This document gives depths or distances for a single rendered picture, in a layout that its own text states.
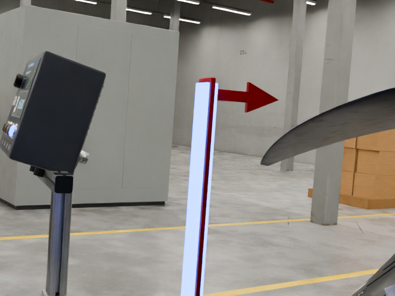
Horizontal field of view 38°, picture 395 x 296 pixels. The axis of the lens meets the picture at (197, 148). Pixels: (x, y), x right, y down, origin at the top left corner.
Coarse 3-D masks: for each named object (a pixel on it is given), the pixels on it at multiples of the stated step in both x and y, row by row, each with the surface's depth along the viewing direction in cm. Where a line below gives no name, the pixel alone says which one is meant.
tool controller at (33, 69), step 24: (24, 72) 115; (48, 72) 94; (72, 72) 96; (96, 72) 97; (24, 96) 99; (48, 96) 95; (72, 96) 96; (96, 96) 98; (24, 120) 93; (48, 120) 95; (72, 120) 96; (0, 144) 113; (24, 144) 94; (48, 144) 95; (72, 144) 97; (48, 168) 96; (72, 168) 97
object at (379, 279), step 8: (392, 256) 78; (384, 264) 78; (392, 264) 73; (376, 272) 78; (384, 272) 73; (392, 272) 71; (368, 280) 79; (376, 280) 73; (384, 280) 70; (392, 280) 68; (360, 288) 77; (368, 288) 73; (376, 288) 70; (384, 288) 68
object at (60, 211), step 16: (64, 208) 92; (64, 224) 92; (48, 240) 94; (64, 240) 92; (48, 256) 93; (64, 256) 92; (48, 272) 92; (64, 272) 92; (48, 288) 92; (64, 288) 92
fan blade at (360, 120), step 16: (368, 96) 41; (384, 96) 40; (336, 112) 44; (352, 112) 44; (368, 112) 45; (384, 112) 45; (304, 128) 48; (320, 128) 49; (336, 128) 50; (352, 128) 52; (368, 128) 53; (384, 128) 56; (288, 144) 54; (304, 144) 55; (320, 144) 58; (272, 160) 59
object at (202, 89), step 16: (208, 96) 43; (192, 144) 44; (192, 160) 44; (192, 176) 44; (192, 192) 44; (192, 208) 44; (192, 224) 44; (192, 240) 43; (192, 256) 43; (192, 272) 43; (192, 288) 43
